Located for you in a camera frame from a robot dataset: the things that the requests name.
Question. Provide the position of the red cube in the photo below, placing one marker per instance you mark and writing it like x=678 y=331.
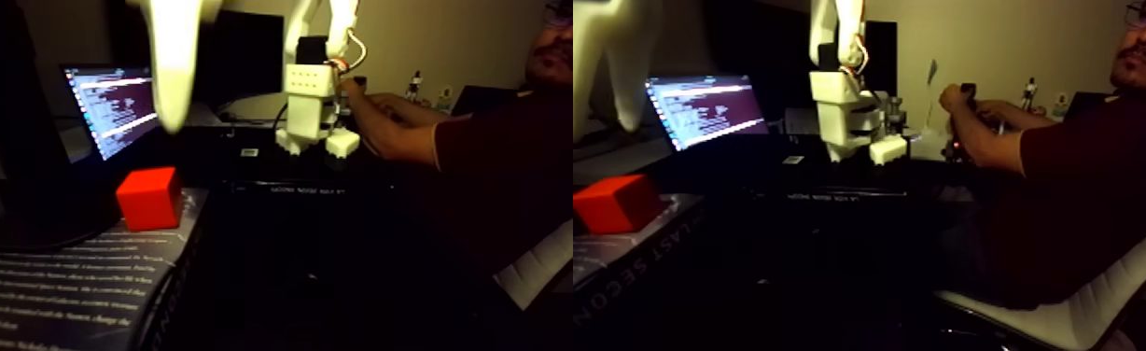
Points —
x=150 y=199

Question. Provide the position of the dark leader arm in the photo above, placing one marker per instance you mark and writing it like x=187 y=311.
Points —
x=963 y=123

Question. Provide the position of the person's left hand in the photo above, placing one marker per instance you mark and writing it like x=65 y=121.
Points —
x=365 y=110

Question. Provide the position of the open laptop with lit screen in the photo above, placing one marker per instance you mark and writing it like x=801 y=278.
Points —
x=112 y=108

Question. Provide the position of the small white label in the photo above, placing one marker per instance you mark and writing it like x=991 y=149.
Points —
x=249 y=152

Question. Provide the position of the black case with lettered strip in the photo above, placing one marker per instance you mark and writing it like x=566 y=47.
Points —
x=308 y=187

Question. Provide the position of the black monitor with round stand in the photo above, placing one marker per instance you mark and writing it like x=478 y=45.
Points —
x=14 y=147

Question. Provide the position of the small standing figurine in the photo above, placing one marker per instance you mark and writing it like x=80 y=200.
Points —
x=415 y=86

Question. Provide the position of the small pale desk ornament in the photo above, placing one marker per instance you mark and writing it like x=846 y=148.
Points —
x=446 y=98

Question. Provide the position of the black box with white text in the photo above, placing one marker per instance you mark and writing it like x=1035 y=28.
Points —
x=63 y=284

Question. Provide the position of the person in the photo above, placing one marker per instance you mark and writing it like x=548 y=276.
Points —
x=504 y=167

